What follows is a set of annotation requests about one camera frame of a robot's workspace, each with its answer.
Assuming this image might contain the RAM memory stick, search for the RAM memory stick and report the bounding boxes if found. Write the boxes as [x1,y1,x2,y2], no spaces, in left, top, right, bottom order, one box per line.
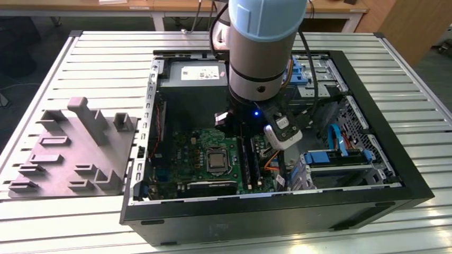
[241,136,250,187]
[250,137,262,185]

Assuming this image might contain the CPU socket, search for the CPU socket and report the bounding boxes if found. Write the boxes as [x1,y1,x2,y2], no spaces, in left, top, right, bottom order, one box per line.
[203,148,233,177]

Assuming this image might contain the silver CPU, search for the silver CPU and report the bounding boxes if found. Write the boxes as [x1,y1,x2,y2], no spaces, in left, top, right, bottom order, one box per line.
[207,153,229,170]

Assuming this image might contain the grey power supply unit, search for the grey power supply unit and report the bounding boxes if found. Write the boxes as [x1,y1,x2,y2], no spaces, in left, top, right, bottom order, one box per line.
[167,61,229,88]

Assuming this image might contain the metal socket cover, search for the metal socket cover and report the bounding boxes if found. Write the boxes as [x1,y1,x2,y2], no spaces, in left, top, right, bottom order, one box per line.
[203,148,233,176]

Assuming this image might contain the green motherboard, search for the green motherboard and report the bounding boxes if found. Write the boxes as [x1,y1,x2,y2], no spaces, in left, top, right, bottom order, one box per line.
[149,128,283,197]

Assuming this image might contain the white power supply label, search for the white power supply label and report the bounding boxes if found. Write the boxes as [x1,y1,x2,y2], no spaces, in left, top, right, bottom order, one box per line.
[181,65,221,81]

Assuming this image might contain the empty blue drive carrier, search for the empty blue drive carrier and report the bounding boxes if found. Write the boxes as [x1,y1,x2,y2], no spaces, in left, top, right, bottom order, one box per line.
[290,59,311,86]

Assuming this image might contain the hard disk in blue carrier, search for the hard disk in blue carrier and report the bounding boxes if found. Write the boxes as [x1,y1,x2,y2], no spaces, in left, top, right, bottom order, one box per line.
[303,150,373,167]

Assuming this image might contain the black graphics card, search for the black graphics card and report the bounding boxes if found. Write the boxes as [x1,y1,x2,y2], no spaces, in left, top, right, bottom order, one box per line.
[186,180,238,198]

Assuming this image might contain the silver drive cage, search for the silver drive cage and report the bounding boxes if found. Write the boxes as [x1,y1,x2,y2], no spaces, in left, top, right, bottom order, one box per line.
[291,54,346,97]

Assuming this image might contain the silver disk bay cage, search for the silver disk bay cage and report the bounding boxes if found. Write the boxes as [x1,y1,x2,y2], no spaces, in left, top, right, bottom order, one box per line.
[299,153,401,190]

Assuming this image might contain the black open PC case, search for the black open PC case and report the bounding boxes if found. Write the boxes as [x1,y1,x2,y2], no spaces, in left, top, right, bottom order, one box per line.
[118,49,435,247]

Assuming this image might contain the grey parts rack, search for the grey parts rack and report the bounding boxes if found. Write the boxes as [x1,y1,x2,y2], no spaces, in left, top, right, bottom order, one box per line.
[6,96,142,199]

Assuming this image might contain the white-framed wooden desk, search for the white-framed wooden desk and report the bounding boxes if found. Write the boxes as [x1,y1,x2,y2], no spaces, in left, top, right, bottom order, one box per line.
[0,0,370,33]

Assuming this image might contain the wooden cabinet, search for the wooden cabinet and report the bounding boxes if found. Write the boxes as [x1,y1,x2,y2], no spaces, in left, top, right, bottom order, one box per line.
[366,0,452,67]

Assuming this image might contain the small grey wrist camera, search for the small grey wrist camera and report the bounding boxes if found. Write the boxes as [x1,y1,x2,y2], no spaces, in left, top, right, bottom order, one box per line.
[213,111,231,132]

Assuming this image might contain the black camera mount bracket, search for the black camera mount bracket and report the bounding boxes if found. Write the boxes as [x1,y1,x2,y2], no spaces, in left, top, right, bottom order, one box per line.
[254,102,295,125]

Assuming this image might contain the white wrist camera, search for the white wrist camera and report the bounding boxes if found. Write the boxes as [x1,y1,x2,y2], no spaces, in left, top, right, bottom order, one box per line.
[262,115,303,152]

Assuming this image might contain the orange data cable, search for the orange data cable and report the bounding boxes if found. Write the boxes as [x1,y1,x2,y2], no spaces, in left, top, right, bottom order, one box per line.
[263,156,283,173]

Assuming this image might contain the yellow power wires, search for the yellow power wires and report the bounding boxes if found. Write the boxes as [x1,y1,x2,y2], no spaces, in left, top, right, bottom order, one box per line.
[281,56,294,86]

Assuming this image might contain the red black twisted wire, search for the red black twisted wire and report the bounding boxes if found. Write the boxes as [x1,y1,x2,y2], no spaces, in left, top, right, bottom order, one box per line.
[153,101,167,160]

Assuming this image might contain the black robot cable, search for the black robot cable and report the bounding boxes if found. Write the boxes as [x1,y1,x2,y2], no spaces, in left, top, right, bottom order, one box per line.
[294,29,330,128]

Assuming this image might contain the blue data cable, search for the blue data cable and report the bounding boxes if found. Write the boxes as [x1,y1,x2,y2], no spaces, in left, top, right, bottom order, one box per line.
[326,123,350,157]

